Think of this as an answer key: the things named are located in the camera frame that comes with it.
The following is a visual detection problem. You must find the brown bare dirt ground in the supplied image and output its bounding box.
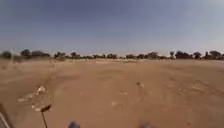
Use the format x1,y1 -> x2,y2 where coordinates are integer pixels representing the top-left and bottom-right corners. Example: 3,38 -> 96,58
0,58 -> 224,128

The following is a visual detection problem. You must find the pale flat stone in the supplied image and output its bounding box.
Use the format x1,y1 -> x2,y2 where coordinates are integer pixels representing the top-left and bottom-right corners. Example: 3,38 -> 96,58
36,85 -> 47,94

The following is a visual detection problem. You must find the row of trees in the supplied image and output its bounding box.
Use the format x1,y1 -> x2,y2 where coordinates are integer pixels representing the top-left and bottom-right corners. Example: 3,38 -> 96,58
0,48 -> 224,62

